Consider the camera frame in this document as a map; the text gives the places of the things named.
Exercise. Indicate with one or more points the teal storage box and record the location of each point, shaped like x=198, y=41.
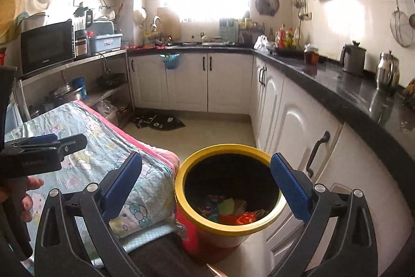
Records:
x=229, y=32

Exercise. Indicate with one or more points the black microwave oven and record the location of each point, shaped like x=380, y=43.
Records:
x=45, y=48

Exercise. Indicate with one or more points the kitchen faucet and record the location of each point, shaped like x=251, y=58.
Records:
x=156, y=24

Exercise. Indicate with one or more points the black wok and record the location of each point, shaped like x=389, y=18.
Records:
x=110, y=79

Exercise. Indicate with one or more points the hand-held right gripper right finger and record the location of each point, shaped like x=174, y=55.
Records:
x=291, y=189

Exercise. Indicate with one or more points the shiny steel kettle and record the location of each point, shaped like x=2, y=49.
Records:
x=387, y=72

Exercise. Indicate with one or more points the white hanging colander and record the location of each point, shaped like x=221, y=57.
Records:
x=140, y=17

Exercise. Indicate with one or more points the cooking oil bottle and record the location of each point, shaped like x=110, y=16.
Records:
x=296, y=40

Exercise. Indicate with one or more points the beige cutting board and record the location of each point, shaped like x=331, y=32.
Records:
x=168, y=24

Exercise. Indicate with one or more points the red jar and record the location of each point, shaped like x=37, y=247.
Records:
x=311, y=56

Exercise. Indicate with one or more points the spice rack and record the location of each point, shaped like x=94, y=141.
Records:
x=249, y=33

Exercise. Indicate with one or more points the clear plastic storage box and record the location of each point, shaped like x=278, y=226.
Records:
x=108, y=113

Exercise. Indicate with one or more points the white pot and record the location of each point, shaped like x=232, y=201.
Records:
x=34, y=22

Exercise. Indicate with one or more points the blue dish rack box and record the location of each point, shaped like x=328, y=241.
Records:
x=105, y=43

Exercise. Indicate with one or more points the grey electric kettle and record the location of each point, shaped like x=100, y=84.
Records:
x=353, y=59

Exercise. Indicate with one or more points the steel cooking pot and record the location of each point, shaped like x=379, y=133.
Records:
x=66, y=95

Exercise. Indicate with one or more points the person's left hand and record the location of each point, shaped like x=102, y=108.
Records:
x=34, y=183

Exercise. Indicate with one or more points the wall power socket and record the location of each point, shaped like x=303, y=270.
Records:
x=305, y=16

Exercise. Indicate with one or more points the dark floor mat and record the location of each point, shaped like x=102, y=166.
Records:
x=162, y=123

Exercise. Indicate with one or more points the yellow liquid bottle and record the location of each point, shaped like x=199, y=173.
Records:
x=289, y=40

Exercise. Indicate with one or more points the cartoon printed blanket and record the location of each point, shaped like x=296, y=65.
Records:
x=97, y=134

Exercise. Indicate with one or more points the light green sponge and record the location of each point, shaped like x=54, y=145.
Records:
x=226, y=206

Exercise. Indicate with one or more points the white plastic bag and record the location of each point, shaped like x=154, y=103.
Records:
x=261, y=43

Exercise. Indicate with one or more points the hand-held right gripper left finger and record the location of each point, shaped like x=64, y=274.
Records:
x=121, y=186

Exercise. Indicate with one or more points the round bamboo tray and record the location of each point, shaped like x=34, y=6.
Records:
x=9, y=17

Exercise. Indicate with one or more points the white kitchen cabinets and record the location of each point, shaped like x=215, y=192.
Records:
x=227, y=82

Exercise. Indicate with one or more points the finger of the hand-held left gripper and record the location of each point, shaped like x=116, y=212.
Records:
x=73, y=144
x=42, y=138

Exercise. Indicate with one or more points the black blender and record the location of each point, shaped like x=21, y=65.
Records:
x=82, y=33

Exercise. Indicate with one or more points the blue hanging basket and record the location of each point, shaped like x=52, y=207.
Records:
x=170, y=61

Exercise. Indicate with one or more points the black tray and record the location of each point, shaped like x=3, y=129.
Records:
x=287, y=52

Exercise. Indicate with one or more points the blue round container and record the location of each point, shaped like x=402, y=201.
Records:
x=80, y=85

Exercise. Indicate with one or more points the yellow rimmed trash bin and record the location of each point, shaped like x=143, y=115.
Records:
x=191, y=231

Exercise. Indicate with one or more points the black stone countertop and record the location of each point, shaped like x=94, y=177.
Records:
x=350, y=92

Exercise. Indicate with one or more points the red label bottle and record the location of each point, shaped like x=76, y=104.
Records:
x=280, y=38

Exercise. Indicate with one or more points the steel kitchen rack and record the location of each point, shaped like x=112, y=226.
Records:
x=81, y=61

